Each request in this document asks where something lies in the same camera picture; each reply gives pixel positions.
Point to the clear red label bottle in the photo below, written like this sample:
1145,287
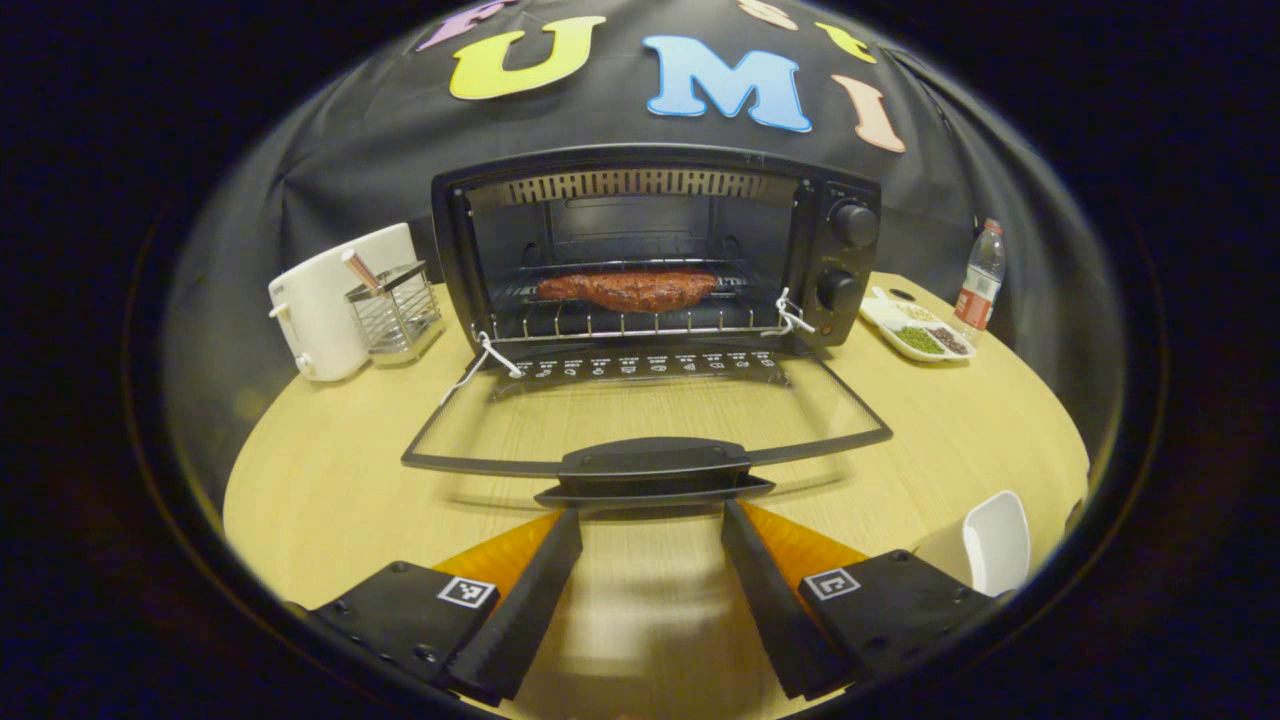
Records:
978,290

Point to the pale soybeans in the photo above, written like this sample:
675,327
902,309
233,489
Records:
916,312

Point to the dark red beans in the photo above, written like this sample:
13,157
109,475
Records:
951,342

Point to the white oval dish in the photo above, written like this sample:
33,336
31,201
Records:
1000,545

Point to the black backdrop cloth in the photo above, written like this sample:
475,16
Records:
340,150

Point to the green mung beans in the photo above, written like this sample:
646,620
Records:
918,340

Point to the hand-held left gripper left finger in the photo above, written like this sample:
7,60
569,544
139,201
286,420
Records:
530,605

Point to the white divided plate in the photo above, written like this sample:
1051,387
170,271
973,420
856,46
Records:
885,312

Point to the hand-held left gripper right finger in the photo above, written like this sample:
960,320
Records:
770,600

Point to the black oven knob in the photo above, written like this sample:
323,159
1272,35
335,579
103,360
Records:
855,225
838,291

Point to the red-brown roast meat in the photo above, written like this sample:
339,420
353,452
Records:
630,290

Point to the black electric oven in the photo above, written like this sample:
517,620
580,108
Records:
655,465

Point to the white toaster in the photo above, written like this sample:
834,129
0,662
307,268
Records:
320,310

